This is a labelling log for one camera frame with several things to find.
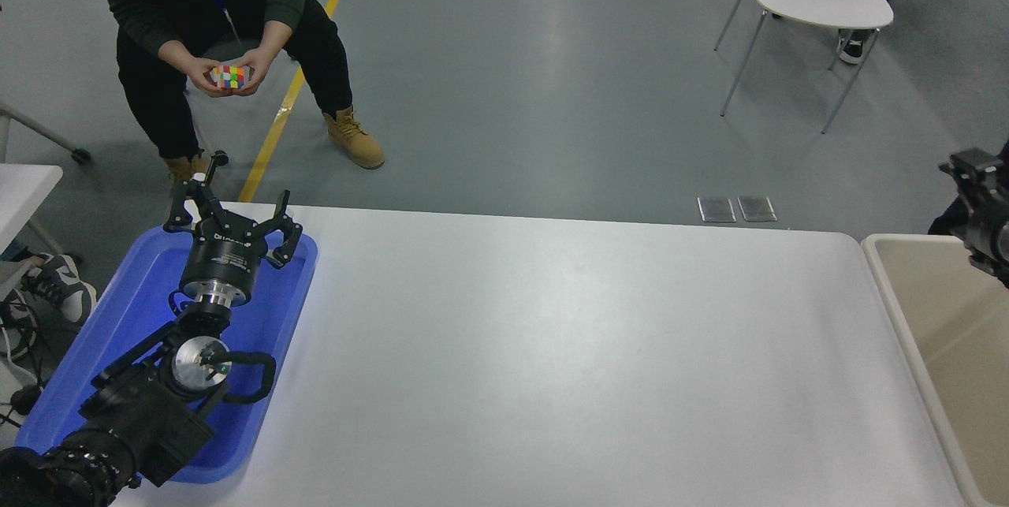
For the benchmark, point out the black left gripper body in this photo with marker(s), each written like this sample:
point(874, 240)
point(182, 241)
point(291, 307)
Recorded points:
point(223, 262)

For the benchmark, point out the grey and white sneaker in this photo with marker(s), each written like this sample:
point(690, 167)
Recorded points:
point(67, 286)

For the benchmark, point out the black stool caster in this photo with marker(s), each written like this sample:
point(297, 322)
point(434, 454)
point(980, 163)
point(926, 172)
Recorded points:
point(218, 160)

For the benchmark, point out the large pale bin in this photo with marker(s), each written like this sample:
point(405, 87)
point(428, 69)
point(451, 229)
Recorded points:
point(946, 349)

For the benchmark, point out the metal leg with caster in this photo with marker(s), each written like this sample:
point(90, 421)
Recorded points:
point(47, 132)

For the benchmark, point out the person's right hand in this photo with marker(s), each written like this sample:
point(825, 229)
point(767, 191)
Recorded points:
point(201, 73)

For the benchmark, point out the person's left hand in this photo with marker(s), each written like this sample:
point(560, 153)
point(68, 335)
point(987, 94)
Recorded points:
point(256, 69)

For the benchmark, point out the small white table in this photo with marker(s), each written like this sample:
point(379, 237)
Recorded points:
point(24, 191)

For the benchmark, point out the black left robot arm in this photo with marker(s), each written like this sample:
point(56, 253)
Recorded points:
point(150, 420)

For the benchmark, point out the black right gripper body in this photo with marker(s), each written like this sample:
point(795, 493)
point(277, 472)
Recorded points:
point(984, 231)

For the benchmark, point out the blue plastic tray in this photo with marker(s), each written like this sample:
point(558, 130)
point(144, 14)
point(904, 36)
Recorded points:
point(134, 310)

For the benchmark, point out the colourful puzzle cube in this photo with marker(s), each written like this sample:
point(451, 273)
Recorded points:
point(228, 77)

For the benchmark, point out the metal floor plate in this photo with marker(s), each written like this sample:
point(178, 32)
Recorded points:
point(757, 208)
point(716, 209)

